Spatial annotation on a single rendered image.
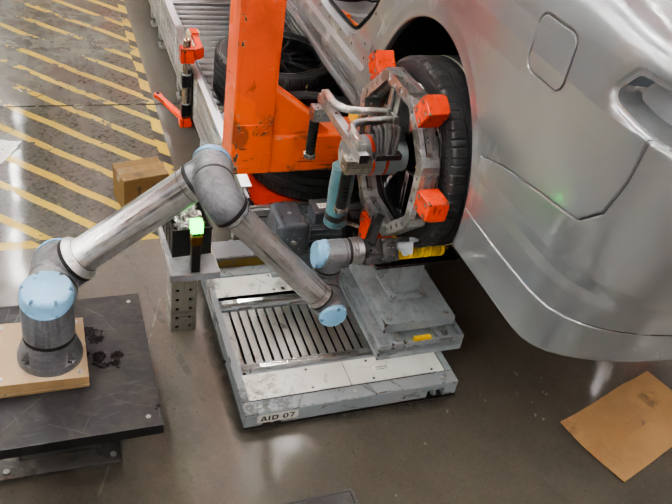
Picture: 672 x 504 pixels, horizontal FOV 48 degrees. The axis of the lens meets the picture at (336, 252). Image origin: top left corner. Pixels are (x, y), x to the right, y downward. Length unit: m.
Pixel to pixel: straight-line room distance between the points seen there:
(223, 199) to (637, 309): 1.11
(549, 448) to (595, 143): 1.44
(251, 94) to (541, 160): 1.24
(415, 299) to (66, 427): 1.39
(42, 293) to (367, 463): 1.21
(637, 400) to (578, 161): 1.61
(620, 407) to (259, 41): 1.97
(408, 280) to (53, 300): 1.35
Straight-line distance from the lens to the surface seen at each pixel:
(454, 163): 2.34
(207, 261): 2.64
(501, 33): 2.14
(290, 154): 2.99
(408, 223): 2.44
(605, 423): 3.12
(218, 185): 2.10
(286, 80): 3.84
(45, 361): 2.38
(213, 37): 4.86
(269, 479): 2.58
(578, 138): 1.86
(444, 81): 2.42
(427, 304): 2.97
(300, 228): 2.94
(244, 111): 2.84
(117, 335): 2.58
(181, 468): 2.60
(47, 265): 2.40
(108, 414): 2.36
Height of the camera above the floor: 2.10
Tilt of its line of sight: 37 degrees down
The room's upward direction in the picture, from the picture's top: 10 degrees clockwise
